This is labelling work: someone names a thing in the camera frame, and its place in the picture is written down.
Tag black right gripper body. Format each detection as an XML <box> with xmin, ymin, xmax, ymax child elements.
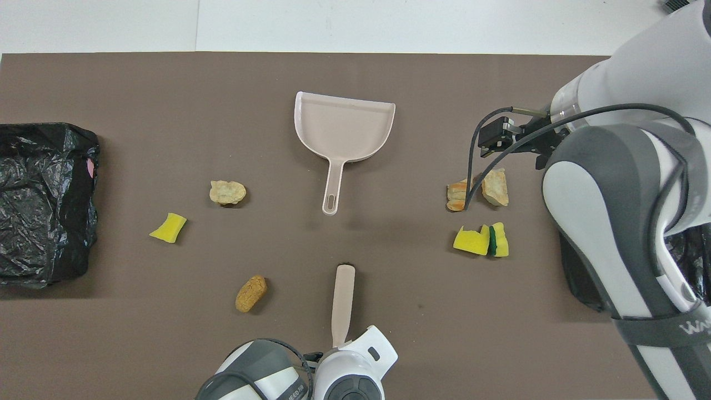
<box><xmin>519</xmin><ymin>114</ymin><xmax>568</xmax><ymax>151</ymax></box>

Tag beige wedge sponge chunk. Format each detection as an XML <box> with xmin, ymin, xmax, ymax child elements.
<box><xmin>480</xmin><ymin>168</ymin><xmax>509</xmax><ymax>207</ymax></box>

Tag orange striped sponge chunk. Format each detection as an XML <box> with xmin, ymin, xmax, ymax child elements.
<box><xmin>446</xmin><ymin>175</ymin><xmax>475</xmax><ymax>212</ymax></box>

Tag yellow sponge with green layer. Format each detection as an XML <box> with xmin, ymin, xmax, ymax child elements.
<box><xmin>488</xmin><ymin>222</ymin><xmax>509</xmax><ymax>258</ymax></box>

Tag yellow notched sponge piece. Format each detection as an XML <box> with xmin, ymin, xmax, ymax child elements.
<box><xmin>453</xmin><ymin>224</ymin><xmax>490</xmax><ymax>256</ymax></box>

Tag beige plastic dustpan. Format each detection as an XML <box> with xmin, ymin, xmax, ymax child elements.
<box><xmin>294</xmin><ymin>92</ymin><xmax>396</xmax><ymax>216</ymax></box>

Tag beige brush with black bristles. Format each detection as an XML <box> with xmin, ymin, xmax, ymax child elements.
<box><xmin>331</xmin><ymin>264</ymin><xmax>356</xmax><ymax>348</ymax></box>

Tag pale rounded sponge chunk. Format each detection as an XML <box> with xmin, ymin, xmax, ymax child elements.
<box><xmin>209</xmin><ymin>180</ymin><xmax>247</xmax><ymax>206</ymax></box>

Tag brown oval sponge chunk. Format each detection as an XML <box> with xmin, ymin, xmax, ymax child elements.
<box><xmin>235</xmin><ymin>275</ymin><xmax>268</xmax><ymax>313</ymax></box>

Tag small yellow sponge piece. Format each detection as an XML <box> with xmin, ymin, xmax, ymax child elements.
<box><xmin>149</xmin><ymin>213</ymin><xmax>187</xmax><ymax>244</ymax></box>

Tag black bag lined bin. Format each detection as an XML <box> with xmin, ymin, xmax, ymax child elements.
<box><xmin>559</xmin><ymin>219</ymin><xmax>711</xmax><ymax>313</ymax></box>

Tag black bag bin pink mark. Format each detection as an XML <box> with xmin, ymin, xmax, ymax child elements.
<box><xmin>0</xmin><ymin>123</ymin><xmax>101</xmax><ymax>288</ymax></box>

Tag brown table mat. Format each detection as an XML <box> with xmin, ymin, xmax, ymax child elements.
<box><xmin>0</xmin><ymin>52</ymin><xmax>696</xmax><ymax>400</ymax></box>

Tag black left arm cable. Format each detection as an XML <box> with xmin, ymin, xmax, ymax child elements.
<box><xmin>196</xmin><ymin>338</ymin><xmax>324</xmax><ymax>400</ymax></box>

